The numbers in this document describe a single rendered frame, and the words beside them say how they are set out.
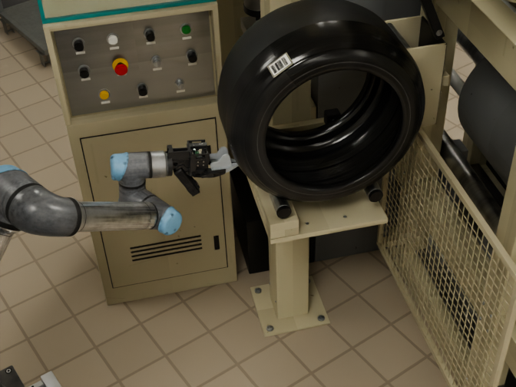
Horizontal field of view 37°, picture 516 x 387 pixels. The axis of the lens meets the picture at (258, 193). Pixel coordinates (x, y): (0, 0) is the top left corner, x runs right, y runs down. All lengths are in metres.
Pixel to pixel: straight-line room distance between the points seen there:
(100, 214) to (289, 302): 1.31
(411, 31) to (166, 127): 0.89
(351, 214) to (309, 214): 0.13
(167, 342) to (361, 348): 0.75
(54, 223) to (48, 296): 1.55
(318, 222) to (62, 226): 0.83
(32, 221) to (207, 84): 1.07
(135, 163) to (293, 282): 1.08
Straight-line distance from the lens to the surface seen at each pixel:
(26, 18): 5.28
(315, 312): 3.18
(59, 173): 4.04
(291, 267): 2.97
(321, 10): 2.11
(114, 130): 2.75
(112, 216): 1.99
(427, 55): 2.49
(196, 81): 2.74
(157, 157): 2.17
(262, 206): 2.35
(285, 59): 1.98
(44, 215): 1.88
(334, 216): 2.40
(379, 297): 3.27
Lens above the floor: 2.39
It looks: 40 degrees down
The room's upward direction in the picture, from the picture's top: 2 degrees counter-clockwise
